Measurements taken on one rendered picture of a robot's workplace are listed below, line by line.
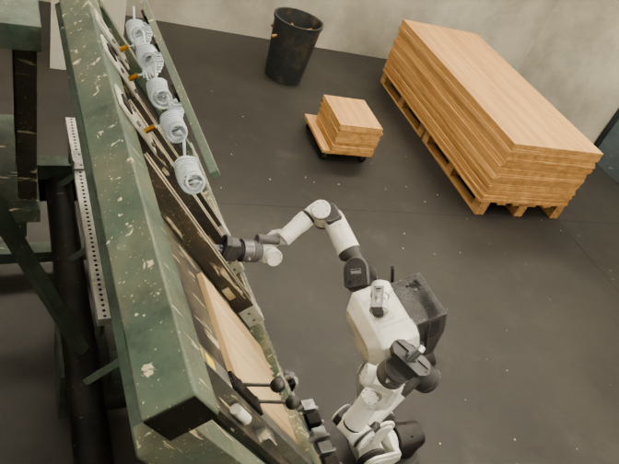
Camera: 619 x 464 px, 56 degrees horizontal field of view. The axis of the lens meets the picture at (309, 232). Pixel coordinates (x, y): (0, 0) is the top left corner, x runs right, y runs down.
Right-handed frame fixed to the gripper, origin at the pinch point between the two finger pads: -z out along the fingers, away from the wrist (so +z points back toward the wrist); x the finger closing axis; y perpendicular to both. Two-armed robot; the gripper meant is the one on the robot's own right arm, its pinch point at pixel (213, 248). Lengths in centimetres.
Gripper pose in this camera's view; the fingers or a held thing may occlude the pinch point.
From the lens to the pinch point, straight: 218.3
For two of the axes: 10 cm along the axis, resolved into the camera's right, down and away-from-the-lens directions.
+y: 3.6, 6.7, -6.5
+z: 8.4, 0.8, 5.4
